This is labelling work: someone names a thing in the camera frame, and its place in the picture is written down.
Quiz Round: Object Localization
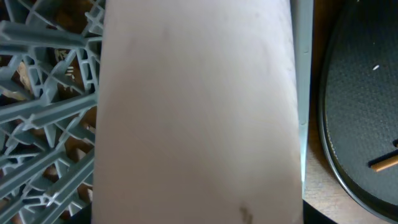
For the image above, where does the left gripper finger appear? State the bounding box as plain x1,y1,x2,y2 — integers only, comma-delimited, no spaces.
303,200,336,224

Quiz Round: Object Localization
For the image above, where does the pink cup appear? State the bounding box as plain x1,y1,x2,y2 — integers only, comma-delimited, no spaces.
92,0,303,223

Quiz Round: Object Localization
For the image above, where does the grey dishwasher rack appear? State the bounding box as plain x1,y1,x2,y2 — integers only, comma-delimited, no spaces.
0,0,314,224

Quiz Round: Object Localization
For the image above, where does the lower wooden chopstick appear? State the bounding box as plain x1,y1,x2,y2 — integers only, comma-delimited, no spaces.
370,155,398,172

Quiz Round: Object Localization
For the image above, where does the round black tray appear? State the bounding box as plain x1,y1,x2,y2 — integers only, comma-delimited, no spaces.
317,0,397,223

